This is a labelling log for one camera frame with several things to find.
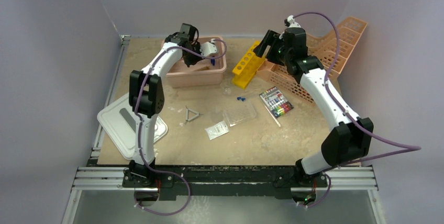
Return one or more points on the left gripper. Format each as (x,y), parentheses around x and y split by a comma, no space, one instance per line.
(189,63)

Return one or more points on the marker pen pack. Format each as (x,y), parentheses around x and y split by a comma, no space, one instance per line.
(276,102)

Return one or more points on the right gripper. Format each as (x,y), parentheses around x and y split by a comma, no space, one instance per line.
(270,39)

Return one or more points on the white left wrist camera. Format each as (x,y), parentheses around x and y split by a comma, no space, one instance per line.
(208,49)

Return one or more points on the pink plastic desk organizer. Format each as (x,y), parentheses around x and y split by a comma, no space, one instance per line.
(350,31)

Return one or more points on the yellow test tube rack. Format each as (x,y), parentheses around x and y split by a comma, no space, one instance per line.
(246,68)

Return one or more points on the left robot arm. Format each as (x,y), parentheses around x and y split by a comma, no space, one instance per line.
(146,96)

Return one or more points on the pink plastic bin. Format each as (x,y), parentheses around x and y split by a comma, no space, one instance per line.
(196,75)

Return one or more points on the white bin lid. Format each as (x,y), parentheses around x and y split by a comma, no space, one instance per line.
(119,122)

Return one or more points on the clear glass beaker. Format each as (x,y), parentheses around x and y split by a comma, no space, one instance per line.
(226,90)

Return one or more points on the small white plastic bag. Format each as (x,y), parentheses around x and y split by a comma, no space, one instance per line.
(217,130)

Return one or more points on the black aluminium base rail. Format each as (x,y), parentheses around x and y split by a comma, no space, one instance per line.
(167,182)

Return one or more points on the glass stirring rod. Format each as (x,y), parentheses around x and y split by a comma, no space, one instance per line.
(273,116)

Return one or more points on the clear well plate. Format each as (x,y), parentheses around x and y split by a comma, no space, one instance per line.
(239,113)

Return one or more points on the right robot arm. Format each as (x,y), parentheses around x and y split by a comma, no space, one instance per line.
(349,138)

